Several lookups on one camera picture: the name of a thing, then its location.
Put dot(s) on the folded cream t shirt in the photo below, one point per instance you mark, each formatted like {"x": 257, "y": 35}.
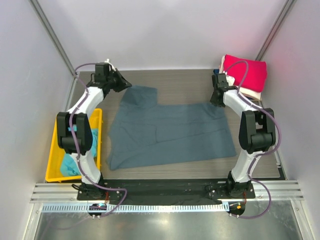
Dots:
{"x": 247, "y": 92}

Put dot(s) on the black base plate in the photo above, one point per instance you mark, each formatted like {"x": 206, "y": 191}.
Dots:
{"x": 163, "y": 192}

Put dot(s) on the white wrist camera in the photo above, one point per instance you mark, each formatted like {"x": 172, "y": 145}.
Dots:
{"x": 107, "y": 61}
{"x": 230, "y": 80}

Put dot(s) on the folded red t shirt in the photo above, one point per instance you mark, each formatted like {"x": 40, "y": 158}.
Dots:
{"x": 256, "y": 75}

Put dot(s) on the turquoise t shirt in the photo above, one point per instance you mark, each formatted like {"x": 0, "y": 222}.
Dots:
{"x": 68, "y": 167}

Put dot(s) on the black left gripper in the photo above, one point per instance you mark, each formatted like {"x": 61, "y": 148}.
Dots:
{"x": 123, "y": 84}

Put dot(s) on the slate blue t shirt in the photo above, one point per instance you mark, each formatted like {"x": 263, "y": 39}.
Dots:
{"x": 146, "y": 133}

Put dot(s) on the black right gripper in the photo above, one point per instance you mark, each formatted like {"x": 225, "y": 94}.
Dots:
{"x": 214, "y": 102}

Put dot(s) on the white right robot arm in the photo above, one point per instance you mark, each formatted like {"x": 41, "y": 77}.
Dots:
{"x": 257, "y": 133}

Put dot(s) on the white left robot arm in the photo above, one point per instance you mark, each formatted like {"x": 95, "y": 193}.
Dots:
{"x": 74, "y": 134}

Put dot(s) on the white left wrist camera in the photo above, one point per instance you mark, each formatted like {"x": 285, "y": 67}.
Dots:
{"x": 107, "y": 61}

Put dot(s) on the white slotted cable duct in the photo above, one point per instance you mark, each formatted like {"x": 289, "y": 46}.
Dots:
{"x": 100, "y": 208}

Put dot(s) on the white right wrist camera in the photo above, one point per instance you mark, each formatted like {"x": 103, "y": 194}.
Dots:
{"x": 230, "y": 80}

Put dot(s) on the aluminium frame rail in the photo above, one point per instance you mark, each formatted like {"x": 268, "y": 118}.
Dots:
{"x": 53, "y": 193}

